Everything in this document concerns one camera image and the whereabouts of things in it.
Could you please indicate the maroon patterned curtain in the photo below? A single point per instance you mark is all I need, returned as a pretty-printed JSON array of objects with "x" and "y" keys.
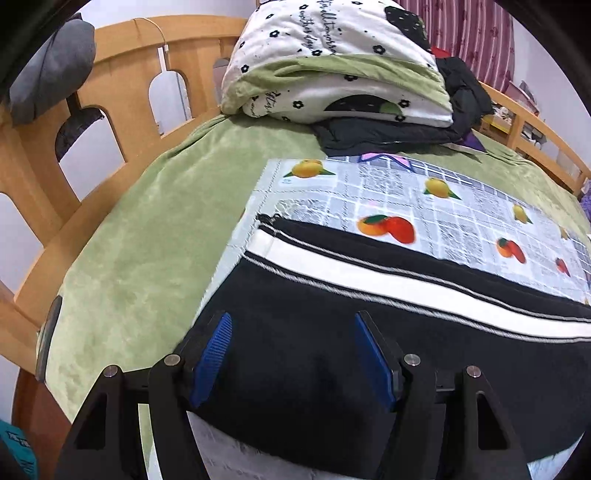
[{"x": 480, "y": 37}]

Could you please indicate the teal box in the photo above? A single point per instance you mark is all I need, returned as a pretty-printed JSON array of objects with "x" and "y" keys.
[{"x": 16, "y": 447}]

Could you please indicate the black pants with white stripes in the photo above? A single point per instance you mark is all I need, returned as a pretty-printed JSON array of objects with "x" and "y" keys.
[{"x": 300, "y": 323}]

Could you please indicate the folded white green flower quilt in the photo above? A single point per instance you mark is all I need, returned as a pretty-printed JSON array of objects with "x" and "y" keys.
[{"x": 346, "y": 78}]

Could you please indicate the pile of papers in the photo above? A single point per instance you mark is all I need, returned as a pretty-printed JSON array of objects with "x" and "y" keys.
[{"x": 524, "y": 99}]

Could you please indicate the grey pillow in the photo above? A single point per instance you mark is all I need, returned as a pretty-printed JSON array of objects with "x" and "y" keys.
[{"x": 51, "y": 69}]

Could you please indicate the pile of black clothes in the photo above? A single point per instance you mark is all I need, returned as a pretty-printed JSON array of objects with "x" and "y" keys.
[{"x": 461, "y": 92}]

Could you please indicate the green blanket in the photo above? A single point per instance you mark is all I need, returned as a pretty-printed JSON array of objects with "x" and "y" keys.
[{"x": 138, "y": 230}]

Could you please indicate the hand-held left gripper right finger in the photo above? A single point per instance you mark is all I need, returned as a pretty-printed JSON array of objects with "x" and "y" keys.
[{"x": 375, "y": 364}]

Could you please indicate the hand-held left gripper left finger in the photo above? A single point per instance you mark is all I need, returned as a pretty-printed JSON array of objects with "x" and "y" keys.
[{"x": 212, "y": 355}]

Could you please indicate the purple cloth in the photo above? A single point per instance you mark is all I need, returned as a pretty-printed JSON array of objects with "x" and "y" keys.
[{"x": 473, "y": 141}]

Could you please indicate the black phone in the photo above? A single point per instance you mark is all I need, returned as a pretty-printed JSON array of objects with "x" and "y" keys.
[{"x": 48, "y": 337}]

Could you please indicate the fruit print plastic tablecloth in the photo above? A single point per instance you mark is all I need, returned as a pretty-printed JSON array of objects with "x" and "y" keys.
[{"x": 415, "y": 207}]

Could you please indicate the wooden bed frame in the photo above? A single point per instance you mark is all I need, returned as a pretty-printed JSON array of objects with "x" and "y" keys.
[{"x": 37, "y": 175}]

